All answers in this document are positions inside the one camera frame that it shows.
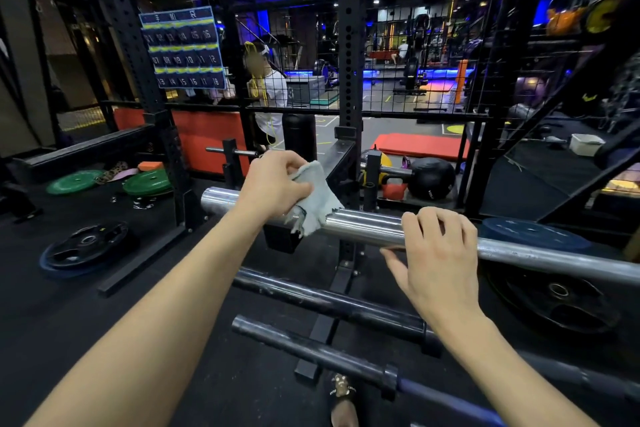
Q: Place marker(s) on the person's right forearm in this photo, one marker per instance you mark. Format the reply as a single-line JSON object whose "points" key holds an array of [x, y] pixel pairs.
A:
{"points": [[505, 376]]}

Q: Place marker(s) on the orange wall pad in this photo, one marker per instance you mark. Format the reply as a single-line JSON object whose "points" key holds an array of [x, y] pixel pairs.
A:
{"points": [[205, 139]]}

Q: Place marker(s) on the leopard print slipper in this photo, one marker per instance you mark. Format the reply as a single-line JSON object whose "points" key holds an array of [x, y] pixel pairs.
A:
{"points": [[111, 172]]}

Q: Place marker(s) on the orange post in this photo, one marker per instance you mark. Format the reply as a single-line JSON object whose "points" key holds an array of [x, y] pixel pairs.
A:
{"points": [[461, 81]]}

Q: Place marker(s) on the dark blue weight plate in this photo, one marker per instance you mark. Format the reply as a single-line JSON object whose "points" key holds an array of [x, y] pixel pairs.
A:
{"points": [[535, 234]]}

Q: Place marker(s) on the person's right hand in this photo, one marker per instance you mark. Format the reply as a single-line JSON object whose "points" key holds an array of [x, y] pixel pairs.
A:
{"points": [[440, 276]]}

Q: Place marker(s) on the large black weight plate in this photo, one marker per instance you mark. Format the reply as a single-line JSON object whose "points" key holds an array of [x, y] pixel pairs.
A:
{"points": [[555, 299]]}

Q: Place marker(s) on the yellow ball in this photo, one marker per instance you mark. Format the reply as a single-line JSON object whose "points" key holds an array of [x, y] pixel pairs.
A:
{"points": [[385, 160]]}

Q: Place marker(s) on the black weight plate blue rim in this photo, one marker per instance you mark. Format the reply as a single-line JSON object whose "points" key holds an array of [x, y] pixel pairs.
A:
{"points": [[86, 247]]}

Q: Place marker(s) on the orange ball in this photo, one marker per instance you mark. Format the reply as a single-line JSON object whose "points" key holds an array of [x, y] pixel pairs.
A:
{"points": [[564, 22]]}

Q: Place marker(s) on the black medicine ball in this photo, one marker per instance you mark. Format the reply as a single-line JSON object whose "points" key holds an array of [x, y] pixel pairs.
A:
{"points": [[432, 179]]}

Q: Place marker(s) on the green weight plate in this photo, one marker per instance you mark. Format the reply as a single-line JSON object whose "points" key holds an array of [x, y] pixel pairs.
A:
{"points": [[74, 182], [147, 183]]}

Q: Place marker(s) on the white box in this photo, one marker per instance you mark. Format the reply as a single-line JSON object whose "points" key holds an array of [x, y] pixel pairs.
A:
{"points": [[586, 144]]}

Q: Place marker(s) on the person's right little finger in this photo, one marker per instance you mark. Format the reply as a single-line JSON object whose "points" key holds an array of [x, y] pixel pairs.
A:
{"points": [[469, 236]]}

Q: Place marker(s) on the red floor mat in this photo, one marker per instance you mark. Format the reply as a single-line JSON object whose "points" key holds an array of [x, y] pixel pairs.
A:
{"points": [[420, 145]]}

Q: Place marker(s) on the person's left hand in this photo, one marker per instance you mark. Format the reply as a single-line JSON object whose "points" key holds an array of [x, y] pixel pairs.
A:
{"points": [[267, 186]]}

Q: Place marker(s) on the black barbell with blue shaft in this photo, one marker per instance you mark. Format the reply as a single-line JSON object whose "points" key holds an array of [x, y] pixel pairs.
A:
{"points": [[310, 346]]}

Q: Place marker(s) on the red kettlebell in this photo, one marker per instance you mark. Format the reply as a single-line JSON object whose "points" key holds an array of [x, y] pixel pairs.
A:
{"points": [[394, 190]]}

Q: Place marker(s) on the blue pocket organizer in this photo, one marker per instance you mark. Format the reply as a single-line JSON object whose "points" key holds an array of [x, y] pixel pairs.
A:
{"points": [[182, 47]]}

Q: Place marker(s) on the yellow weight plate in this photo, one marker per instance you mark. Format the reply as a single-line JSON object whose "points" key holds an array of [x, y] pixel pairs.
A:
{"points": [[600, 15]]}

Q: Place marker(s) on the person's left thumb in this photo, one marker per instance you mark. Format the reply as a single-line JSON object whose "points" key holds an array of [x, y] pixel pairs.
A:
{"points": [[298, 194]]}

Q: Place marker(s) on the black cylinder bag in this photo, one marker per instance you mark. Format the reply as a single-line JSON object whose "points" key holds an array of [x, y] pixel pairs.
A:
{"points": [[299, 136]]}

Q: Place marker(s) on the person's foot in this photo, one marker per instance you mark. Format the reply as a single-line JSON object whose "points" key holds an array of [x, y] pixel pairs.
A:
{"points": [[344, 404]]}

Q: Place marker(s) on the person's right thumb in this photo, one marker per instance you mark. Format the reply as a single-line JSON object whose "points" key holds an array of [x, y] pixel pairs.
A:
{"points": [[394, 264]]}

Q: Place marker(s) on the silver barbell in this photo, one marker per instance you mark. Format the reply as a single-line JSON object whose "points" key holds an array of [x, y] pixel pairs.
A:
{"points": [[360, 227]]}

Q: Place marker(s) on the person's left forearm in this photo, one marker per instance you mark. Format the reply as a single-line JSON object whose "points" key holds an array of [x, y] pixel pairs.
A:
{"points": [[165, 321]]}

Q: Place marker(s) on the person's right middle finger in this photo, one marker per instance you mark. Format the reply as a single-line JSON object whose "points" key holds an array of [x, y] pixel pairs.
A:
{"points": [[430, 224]]}

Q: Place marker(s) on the white cleaning cloth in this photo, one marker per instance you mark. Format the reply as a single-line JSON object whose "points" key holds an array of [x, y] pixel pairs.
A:
{"points": [[320, 199]]}

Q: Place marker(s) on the orange foam block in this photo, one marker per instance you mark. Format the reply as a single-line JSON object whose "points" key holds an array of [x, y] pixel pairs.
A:
{"points": [[150, 166]]}

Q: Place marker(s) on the black power rack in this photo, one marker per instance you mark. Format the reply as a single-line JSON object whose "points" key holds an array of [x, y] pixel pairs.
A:
{"points": [[351, 41]]}

